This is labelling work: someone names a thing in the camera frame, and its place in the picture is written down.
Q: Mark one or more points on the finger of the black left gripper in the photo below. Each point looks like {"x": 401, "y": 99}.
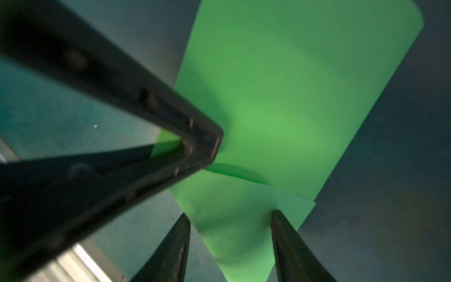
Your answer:
{"x": 86, "y": 133}

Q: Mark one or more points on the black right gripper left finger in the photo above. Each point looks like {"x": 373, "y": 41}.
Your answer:
{"x": 169, "y": 261}

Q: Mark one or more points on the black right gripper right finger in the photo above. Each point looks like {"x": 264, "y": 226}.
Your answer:
{"x": 295, "y": 262}

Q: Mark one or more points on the green square paper sheet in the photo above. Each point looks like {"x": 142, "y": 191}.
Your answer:
{"x": 290, "y": 83}

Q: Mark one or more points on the aluminium front rail base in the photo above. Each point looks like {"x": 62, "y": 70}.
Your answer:
{"x": 83, "y": 262}

